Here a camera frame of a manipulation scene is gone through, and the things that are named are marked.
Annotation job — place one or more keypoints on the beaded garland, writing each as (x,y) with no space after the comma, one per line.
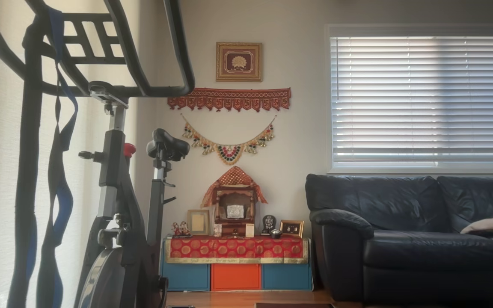
(228,154)

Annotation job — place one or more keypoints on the wooden shrine with canopy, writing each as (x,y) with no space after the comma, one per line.
(233,201)

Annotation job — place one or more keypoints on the dark idol plaque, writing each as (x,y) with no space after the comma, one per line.
(268,223)

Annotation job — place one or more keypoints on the white card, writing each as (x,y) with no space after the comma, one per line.
(250,230)

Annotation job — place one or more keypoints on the small dark bowl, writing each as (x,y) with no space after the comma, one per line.
(275,233)

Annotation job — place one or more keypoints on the red gold patterned cloth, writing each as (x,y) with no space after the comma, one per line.
(236,249)

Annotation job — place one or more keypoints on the small figurines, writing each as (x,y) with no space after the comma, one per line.
(180,229)

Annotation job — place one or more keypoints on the blue and orange cabinet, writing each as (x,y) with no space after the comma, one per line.
(236,278)

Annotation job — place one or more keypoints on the black exercise bike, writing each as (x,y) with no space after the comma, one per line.
(118,179)

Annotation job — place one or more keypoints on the sheer white curtain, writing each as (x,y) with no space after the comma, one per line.
(86,128)

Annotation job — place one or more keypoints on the black leather sofa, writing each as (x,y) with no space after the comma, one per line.
(400,239)

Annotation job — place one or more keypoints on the white window blind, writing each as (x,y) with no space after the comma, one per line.
(422,98)

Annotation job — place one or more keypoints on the red embroidered wall hanging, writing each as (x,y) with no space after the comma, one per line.
(229,98)

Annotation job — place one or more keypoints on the pale picture frame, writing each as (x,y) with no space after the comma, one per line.
(198,222)

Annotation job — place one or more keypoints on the small gold picture frame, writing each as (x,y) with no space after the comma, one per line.
(292,229)

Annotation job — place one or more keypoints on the gold framed wall picture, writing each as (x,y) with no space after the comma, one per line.
(239,62)

